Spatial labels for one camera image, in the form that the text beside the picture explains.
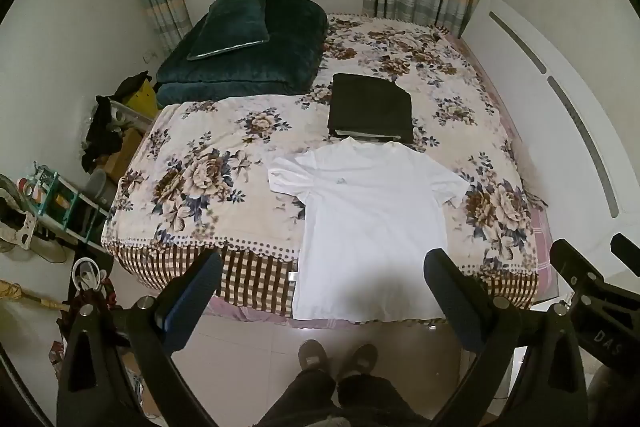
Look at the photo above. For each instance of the person's right shoe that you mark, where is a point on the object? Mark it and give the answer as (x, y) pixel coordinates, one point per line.
(359, 359)

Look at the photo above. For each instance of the white plastic crate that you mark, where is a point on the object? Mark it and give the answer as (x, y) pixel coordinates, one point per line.
(132, 117)

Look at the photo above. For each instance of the cardboard box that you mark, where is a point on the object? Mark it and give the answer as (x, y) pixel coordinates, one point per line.
(125, 154)

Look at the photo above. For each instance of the person's right leg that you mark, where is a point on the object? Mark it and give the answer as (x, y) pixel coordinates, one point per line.
(375, 399)

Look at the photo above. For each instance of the dark green pillow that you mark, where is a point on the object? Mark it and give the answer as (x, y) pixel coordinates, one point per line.
(232, 22)

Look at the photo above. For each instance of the person's leg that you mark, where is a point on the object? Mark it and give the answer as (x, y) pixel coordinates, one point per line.
(375, 399)
(300, 399)

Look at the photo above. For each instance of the person's left shoe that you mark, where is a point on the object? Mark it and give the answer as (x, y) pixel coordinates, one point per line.
(313, 354)

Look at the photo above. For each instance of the folded black clothes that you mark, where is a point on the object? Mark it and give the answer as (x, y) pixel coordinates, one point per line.
(370, 107)

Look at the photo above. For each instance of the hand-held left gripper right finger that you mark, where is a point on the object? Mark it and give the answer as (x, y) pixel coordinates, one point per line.
(452, 293)

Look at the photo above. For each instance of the floral bedsheet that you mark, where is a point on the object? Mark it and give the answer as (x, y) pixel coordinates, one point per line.
(210, 167)

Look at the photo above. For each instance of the black hanging clothes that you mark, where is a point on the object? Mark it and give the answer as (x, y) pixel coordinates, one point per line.
(107, 127)

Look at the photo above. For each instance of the yellow box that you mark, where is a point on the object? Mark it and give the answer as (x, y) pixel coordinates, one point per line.
(144, 102)

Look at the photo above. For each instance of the white wall socket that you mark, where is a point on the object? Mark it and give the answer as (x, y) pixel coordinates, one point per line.
(150, 56)

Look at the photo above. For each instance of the white t-shirt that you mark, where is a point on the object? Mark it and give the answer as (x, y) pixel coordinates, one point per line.
(372, 227)

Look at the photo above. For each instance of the person's left leg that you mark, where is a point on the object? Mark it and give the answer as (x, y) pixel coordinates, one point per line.
(300, 399)

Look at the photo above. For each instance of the wooden broom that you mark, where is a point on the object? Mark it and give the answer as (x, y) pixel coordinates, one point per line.
(35, 299)

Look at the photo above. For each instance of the person's shoe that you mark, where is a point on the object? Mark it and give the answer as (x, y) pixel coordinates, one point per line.
(359, 359)
(313, 354)

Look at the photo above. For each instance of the dark green folded blanket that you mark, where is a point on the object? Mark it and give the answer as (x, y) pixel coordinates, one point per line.
(255, 62)

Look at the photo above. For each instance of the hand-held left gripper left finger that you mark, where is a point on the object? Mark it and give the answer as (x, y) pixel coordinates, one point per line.
(192, 293)

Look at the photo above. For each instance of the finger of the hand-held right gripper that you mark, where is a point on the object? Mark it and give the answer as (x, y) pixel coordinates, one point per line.
(577, 269)
(627, 248)

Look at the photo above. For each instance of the teal storage rack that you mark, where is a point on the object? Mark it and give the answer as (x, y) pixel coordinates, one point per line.
(67, 202)

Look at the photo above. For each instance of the white headboard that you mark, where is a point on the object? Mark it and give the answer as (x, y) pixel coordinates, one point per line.
(550, 107)

